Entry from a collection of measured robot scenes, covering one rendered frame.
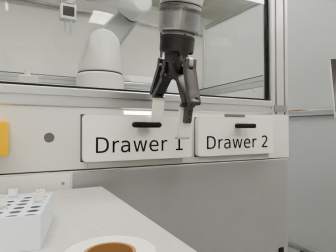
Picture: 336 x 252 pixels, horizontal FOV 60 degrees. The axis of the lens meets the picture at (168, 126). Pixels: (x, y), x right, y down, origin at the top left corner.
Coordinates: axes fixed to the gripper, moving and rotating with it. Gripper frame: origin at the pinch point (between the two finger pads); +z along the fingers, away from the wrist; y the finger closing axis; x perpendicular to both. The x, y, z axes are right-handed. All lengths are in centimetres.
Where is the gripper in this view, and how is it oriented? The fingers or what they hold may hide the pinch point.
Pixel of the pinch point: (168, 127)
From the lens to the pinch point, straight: 66.5
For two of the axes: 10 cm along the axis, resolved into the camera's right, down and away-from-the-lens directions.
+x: -8.9, -0.1, -4.5
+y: -4.4, -2.0, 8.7
